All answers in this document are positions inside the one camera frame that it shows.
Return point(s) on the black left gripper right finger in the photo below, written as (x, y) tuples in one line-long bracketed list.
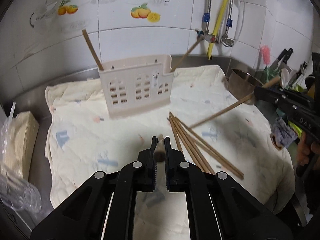
[(173, 175)]

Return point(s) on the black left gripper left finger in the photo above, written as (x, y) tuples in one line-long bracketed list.
[(147, 173)]

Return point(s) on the person's right hand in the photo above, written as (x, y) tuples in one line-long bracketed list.
[(303, 151)]

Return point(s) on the grey purple rag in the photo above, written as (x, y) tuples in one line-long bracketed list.
[(282, 135)]

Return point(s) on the stainless steel pot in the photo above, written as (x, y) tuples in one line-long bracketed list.
[(241, 83)]

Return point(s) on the pink bottle brush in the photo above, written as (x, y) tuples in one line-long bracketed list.
[(265, 54)]

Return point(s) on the beige plastic utensil holder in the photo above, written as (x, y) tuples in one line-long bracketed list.
[(136, 84)]

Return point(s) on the wooden chopstick right compartment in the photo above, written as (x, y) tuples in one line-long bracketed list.
[(198, 41)]

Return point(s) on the wooden chopstick compartment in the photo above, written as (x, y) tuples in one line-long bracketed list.
[(198, 41), (92, 50)]

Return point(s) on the chrome water valve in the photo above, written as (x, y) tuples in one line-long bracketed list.
[(227, 42)]

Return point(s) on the wooden chopstick left compartment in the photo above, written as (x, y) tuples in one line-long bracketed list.
[(92, 50)]

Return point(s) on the clear drinking glass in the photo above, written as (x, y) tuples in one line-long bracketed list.
[(17, 193)]

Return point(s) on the pack of beige napkins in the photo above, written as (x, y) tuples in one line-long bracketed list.
[(18, 137)]

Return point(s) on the clear plastic tube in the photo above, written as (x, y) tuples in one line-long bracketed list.
[(240, 21)]

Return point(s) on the black handled kitchen knife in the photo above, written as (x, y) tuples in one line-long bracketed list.
[(282, 58)]

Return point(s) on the water valve red handle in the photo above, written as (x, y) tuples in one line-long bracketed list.
[(205, 36)]

